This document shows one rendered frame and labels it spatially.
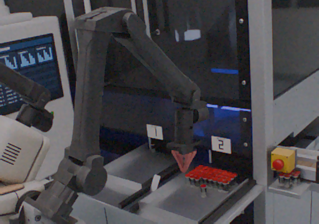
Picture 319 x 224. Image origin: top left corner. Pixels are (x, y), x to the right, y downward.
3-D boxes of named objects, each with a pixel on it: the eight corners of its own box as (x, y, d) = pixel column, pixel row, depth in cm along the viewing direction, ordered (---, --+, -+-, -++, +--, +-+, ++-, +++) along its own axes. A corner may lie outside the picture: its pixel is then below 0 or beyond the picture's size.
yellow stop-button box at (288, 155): (278, 162, 161) (278, 145, 158) (296, 165, 156) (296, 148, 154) (270, 170, 155) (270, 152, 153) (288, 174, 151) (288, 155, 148)
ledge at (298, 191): (283, 176, 170) (283, 172, 169) (314, 183, 162) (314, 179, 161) (268, 191, 160) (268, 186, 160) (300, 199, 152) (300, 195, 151)
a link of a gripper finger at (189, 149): (196, 172, 136) (197, 144, 134) (183, 178, 130) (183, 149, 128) (179, 168, 140) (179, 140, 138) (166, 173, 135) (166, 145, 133)
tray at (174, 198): (193, 172, 178) (192, 165, 177) (248, 186, 162) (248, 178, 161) (139, 209, 154) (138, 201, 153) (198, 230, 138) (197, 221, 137)
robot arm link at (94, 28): (68, 1, 95) (98, 4, 89) (111, 7, 105) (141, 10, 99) (55, 186, 105) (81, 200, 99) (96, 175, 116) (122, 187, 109)
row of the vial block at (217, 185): (190, 181, 171) (190, 170, 169) (229, 191, 159) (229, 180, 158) (187, 183, 169) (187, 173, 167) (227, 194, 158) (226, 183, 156)
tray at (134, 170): (147, 149, 207) (146, 142, 206) (191, 159, 191) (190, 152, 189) (96, 177, 183) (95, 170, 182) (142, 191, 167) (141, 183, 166)
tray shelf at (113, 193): (140, 150, 211) (139, 147, 210) (271, 182, 167) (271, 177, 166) (65, 192, 177) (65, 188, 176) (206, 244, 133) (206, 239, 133)
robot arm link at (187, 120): (171, 106, 131) (185, 108, 127) (184, 103, 136) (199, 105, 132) (171, 128, 133) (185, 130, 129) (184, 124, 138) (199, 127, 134)
